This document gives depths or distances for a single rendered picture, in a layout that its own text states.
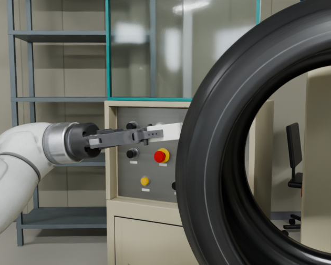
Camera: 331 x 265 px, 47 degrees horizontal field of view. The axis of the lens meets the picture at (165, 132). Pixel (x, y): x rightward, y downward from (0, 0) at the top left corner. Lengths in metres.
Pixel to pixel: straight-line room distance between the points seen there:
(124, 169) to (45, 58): 2.57
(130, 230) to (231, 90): 0.98
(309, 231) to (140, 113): 0.73
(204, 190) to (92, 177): 3.34
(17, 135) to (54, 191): 3.15
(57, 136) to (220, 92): 0.38
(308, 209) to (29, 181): 0.61
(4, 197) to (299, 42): 0.57
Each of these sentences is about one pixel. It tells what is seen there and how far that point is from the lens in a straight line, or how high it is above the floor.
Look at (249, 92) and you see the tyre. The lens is 0.54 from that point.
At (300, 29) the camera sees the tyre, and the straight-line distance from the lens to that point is 0.56.
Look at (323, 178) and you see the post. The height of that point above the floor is 1.11.
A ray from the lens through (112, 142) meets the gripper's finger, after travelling 0.73.
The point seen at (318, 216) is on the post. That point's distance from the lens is 0.95.
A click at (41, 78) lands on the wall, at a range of 3.90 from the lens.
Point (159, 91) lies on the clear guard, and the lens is 1.33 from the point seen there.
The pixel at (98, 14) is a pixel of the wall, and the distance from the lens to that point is 3.85.
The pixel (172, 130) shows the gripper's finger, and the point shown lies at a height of 1.23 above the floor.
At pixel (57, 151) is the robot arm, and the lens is 0.81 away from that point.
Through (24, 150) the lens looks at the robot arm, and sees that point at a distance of 0.83.
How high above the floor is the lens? 1.31
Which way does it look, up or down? 6 degrees down
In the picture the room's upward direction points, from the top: straight up
